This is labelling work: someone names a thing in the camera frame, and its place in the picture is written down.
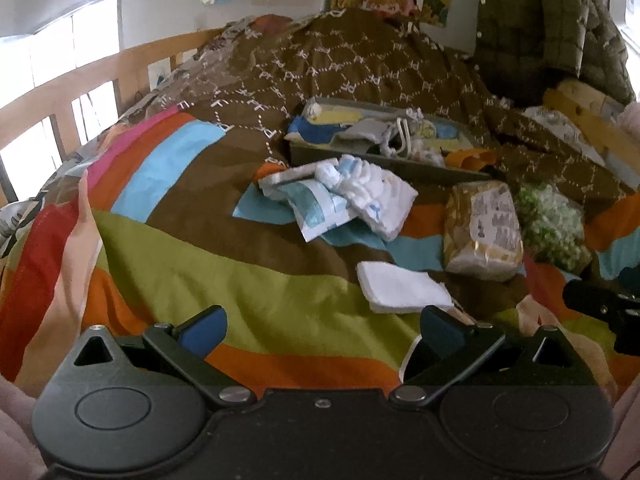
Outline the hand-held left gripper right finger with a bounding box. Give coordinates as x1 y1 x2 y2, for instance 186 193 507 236
389 304 577 408

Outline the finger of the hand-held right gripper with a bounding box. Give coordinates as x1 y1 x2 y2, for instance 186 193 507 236
562 279 625 322

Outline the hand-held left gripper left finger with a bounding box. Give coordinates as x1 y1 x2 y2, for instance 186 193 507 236
72 307 257 409

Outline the white towel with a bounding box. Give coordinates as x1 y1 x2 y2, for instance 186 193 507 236
355 259 454 316

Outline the white cloth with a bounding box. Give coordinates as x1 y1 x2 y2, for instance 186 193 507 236
345 167 419 242

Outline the teal white tissue packet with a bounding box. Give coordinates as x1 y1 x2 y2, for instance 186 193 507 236
257 165 362 244

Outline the white blue socks bundle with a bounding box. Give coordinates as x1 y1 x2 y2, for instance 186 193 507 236
312 156 382 202

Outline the grey metal tray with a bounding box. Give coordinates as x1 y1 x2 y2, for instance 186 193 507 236
284 99 494 184

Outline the colourful striped blanket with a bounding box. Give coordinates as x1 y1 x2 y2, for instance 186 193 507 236
0 105 640 411

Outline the jar of green paper stars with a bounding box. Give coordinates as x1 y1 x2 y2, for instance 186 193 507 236
514 182 594 274

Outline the bagged sliced bread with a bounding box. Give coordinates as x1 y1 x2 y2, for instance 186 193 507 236
442 180 526 282

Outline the swirl patterned pillow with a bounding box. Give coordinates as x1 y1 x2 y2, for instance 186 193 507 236
525 106 607 167

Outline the pink blanket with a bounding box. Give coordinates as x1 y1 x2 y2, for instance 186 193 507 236
617 104 640 132

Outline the brown patterned quilt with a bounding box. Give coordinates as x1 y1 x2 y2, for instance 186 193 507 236
117 7 636 221

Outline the olive quilted jacket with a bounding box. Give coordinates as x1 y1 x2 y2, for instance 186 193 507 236
472 0 639 107

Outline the white air conditioner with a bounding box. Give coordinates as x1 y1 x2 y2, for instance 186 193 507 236
607 0 640 24

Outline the window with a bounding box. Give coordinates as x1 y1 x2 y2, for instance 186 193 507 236
0 0 124 202

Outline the wooden bed frame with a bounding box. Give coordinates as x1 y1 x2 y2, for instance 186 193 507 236
0 27 640 206

